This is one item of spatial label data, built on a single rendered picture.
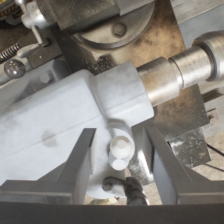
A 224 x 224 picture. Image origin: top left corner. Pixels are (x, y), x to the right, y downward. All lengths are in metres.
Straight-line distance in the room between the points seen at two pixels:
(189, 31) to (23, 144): 0.67
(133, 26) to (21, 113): 0.33
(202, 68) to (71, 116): 0.22
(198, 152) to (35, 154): 0.55
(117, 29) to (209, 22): 0.44
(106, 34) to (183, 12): 0.28
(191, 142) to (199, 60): 0.39
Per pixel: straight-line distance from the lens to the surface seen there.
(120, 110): 0.25
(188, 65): 0.29
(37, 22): 0.41
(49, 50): 0.55
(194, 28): 0.74
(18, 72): 0.32
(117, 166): 0.24
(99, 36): 0.44
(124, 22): 0.45
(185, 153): 0.65
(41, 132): 0.27
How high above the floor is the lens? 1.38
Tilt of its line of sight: 74 degrees down
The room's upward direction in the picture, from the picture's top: 175 degrees counter-clockwise
